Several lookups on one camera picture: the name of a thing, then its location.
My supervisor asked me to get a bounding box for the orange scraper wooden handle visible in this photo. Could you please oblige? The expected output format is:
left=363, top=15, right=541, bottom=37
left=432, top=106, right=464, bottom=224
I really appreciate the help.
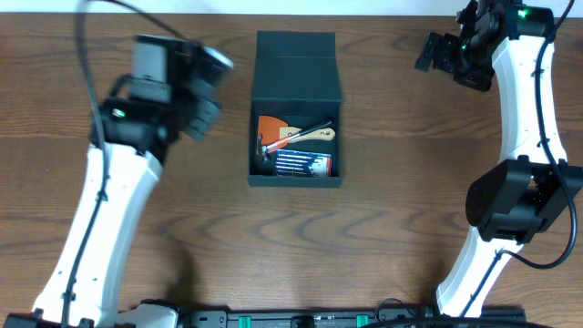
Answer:
left=258, top=116, right=336, bottom=146

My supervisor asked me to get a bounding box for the small hammer black red handle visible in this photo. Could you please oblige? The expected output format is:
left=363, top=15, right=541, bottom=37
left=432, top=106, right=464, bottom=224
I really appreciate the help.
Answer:
left=257, top=120, right=336, bottom=161

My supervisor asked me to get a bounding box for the dark green gift box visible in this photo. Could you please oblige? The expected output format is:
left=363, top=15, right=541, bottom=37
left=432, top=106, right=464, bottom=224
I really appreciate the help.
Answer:
left=248, top=31, right=343, bottom=188

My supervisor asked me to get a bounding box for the blue drill bit set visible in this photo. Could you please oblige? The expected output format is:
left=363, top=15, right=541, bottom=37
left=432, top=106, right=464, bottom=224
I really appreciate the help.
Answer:
left=274, top=149, right=332, bottom=178

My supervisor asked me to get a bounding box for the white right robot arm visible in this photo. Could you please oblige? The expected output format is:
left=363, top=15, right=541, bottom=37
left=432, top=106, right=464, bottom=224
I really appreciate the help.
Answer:
left=415, top=1, right=582, bottom=318

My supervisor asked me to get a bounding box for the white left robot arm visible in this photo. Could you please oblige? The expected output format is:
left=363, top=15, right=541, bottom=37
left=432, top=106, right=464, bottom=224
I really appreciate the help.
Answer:
left=5, top=35, right=233, bottom=327

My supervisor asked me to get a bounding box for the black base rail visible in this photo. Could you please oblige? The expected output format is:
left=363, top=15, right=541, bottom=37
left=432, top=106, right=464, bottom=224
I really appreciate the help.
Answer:
left=136, top=299, right=527, bottom=328

